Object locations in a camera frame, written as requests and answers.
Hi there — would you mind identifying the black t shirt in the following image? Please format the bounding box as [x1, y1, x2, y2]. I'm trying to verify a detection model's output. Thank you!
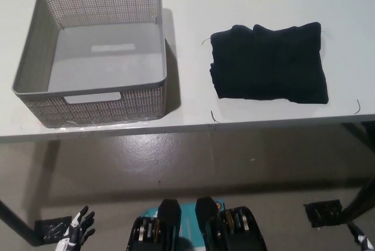
[209, 21, 329, 106]

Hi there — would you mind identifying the grey perforated plastic basket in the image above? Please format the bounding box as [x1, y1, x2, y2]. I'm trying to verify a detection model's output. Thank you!
[11, 0, 168, 129]

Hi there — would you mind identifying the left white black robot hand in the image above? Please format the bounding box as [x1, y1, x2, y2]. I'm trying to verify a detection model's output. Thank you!
[55, 205, 96, 251]

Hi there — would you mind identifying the black floor tape patch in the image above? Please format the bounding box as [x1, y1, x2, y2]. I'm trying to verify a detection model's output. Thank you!
[303, 199, 344, 229]
[34, 216, 73, 246]

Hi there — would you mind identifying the black ribbed robot body block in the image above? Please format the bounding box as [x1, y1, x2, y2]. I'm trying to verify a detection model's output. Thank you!
[195, 196, 268, 251]
[125, 199, 183, 251]

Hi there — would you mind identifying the dark metal table leg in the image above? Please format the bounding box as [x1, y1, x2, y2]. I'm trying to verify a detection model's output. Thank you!
[0, 199, 40, 246]
[341, 171, 375, 221]

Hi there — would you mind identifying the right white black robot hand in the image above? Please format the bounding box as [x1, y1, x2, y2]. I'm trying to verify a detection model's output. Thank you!
[347, 221, 375, 251]

